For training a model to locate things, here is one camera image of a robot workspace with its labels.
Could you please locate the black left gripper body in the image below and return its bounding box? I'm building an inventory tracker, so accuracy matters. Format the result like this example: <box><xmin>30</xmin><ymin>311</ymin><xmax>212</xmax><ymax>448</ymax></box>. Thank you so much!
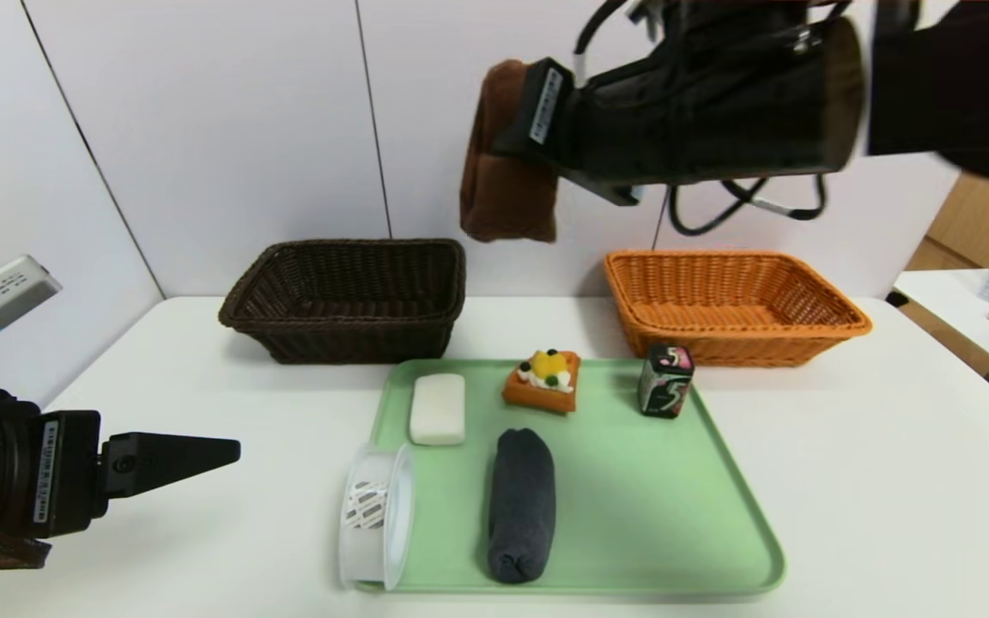
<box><xmin>0</xmin><ymin>397</ymin><xmax>109</xmax><ymax>540</ymax></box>

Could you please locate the dark grey towel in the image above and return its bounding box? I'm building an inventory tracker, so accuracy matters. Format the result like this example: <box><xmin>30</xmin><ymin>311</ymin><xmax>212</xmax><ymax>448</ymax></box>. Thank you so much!
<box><xmin>487</xmin><ymin>428</ymin><xmax>557</xmax><ymax>585</ymax></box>

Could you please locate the orange waffle with fruit topping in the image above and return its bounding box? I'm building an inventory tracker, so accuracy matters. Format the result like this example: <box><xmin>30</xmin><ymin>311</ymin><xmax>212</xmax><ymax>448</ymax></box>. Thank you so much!
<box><xmin>501</xmin><ymin>348</ymin><xmax>582</xmax><ymax>415</ymax></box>

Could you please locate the brown towel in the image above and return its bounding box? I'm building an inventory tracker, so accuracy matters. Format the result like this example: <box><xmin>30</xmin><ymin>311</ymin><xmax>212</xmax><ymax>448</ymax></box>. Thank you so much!
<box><xmin>460</xmin><ymin>58</ymin><xmax>561</xmax><ymax>244</ymax></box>

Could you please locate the black chewing gum box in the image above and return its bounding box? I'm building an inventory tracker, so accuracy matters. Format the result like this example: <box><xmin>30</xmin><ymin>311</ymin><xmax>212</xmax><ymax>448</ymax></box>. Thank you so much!
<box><xmin>637</xmin><ymin>344</ymin><xmax>695</xmax><ymax>420</ymax></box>

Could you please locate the dark brown wicker basket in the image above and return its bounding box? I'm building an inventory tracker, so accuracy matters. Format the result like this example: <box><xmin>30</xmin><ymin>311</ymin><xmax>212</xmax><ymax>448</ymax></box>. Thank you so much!
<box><xmin>218</xmin><ymin>239</ymin><xmax>467</xmax><ymax>365</ymax></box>

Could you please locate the orange wicker basket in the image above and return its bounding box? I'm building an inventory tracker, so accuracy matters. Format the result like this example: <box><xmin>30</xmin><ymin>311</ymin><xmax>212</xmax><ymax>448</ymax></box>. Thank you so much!
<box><xmin>604</xmin><ymin>250</ymin><xmax>873</xmax><ymax>368</ymax></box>

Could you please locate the white soap bar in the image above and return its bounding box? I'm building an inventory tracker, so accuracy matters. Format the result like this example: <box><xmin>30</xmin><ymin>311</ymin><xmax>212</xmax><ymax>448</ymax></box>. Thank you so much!
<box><xmin>410</xmin><ymin>373</ymin><xmax>466</xmax><ymax>446</ymax></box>

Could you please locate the light green plastic tray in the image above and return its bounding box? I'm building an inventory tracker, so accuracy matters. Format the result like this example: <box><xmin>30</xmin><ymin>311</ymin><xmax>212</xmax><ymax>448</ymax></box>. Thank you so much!
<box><xmin>340</xmin><ymin>358</ymin><xmax>787</xmax><ymax>596</ymax></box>

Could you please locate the white side table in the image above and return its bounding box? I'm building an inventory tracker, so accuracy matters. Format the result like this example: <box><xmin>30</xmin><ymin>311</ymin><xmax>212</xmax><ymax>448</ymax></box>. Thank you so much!
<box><xmin>894</xmin><ymin>269</ymin><xmax>989</xmax><ymax>374</ymax></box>

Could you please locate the wooden cabinet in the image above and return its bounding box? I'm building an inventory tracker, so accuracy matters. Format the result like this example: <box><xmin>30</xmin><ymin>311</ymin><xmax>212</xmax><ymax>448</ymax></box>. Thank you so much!
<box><xmin>907</xmin><ymin>172</ymin><xmax>989</xmax><ymax>271</ymax></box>

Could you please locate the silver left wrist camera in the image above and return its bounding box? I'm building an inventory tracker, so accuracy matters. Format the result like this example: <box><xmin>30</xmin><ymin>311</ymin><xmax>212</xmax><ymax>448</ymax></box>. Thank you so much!
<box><xmin>0</xmin><ymin>255</ymin><xmax>64</xmax><ymax>348</ymax></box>

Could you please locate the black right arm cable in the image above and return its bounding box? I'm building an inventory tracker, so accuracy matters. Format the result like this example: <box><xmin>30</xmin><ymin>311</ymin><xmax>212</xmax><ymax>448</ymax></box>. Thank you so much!
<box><xmin>669</xmin><ymin>176</ymin><xmax>830</xmax><ymax>237</ymax></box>

